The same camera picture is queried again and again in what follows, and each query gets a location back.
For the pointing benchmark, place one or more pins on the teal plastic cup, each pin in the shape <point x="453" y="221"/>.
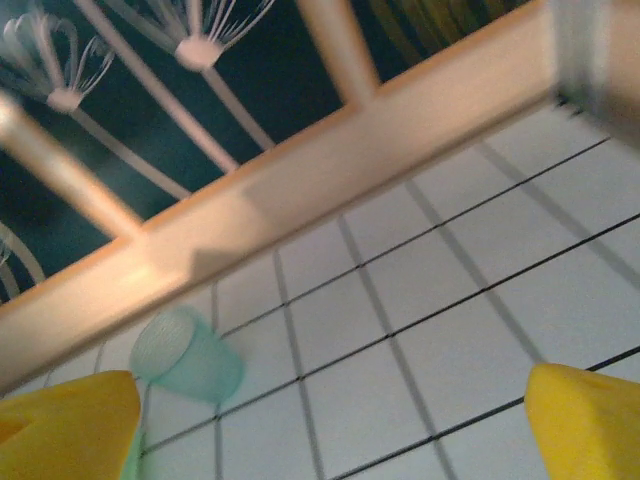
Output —
<point x="200" y="365"/>

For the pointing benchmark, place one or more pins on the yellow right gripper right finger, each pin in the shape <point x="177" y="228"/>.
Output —
<point x="590" y="430"/>

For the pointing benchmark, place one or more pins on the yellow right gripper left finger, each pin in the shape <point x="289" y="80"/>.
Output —
<point x="65" y="435"/>

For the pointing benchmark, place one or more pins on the aluminium frame post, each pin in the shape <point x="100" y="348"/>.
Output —
<point x="595" y="60"/>

